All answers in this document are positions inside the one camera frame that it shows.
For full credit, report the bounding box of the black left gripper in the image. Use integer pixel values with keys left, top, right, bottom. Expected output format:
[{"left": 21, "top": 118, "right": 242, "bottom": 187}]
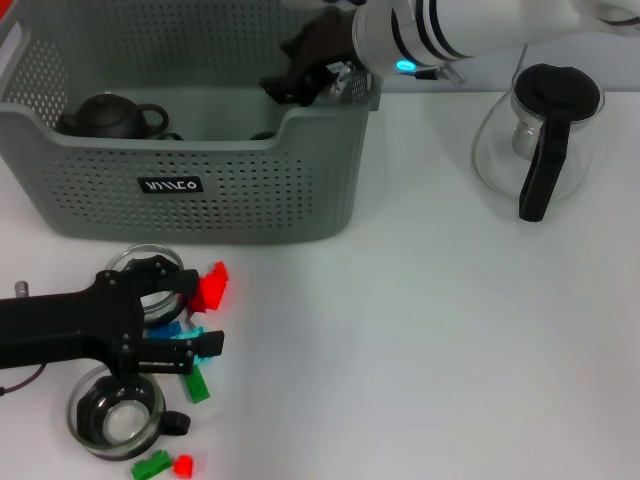
[{"left": 0, "top": 254, "right": 226, "bottom": 380}]

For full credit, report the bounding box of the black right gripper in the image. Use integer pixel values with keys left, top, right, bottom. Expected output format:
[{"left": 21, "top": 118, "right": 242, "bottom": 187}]
[{"left": 258, "top": 8, "right": 362, "bottom": 107}]

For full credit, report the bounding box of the grey perforated storage bin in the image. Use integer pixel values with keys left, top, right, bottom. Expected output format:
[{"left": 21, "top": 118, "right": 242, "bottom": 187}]
[{"left": 0, "top": 0, "right": 386, "bottom": 247}]

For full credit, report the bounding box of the blue toy brick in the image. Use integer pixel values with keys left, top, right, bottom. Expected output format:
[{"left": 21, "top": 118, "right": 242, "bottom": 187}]
[{"left": 147, "top": 322, "right": 184, "bottom": 341}]

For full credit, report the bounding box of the teal square toy brick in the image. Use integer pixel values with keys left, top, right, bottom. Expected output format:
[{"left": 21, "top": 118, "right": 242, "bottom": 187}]
[{"left": 169, "top": 325, "right": 216, "bottom": 369}]

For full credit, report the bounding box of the bright red toy brick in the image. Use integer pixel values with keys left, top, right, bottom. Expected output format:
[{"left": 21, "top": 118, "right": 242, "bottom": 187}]
[{"left": 198, "top": 260, "right": 230, "bottom": 314}]

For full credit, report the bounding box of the long green toy brick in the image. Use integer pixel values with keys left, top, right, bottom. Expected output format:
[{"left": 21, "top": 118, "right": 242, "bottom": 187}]
[{"left": 180, "top": 367, "right": 212, "bottom": 405}]

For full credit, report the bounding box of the small green toy brick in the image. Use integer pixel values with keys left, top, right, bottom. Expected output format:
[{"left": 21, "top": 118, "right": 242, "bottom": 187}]
[{"left": 130, "top": 449, "right": 171, "bottom": 480}]

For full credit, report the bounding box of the dark clay teapot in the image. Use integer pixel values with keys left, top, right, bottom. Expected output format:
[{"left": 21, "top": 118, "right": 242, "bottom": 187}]
[{"left": 55, "top": 92, "right": 171, "bottom": 140}]

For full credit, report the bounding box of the right gripper cable plug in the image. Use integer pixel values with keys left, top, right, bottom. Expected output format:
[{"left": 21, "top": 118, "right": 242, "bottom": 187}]
[{"left": 325, "top": 60, "right": 465, "bottom": 97}]

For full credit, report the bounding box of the glass pitcher black handle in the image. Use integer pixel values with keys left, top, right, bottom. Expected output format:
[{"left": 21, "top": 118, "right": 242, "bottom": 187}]
[{"left": 470, "top": 62, "right": 606, "bottom": 223}]

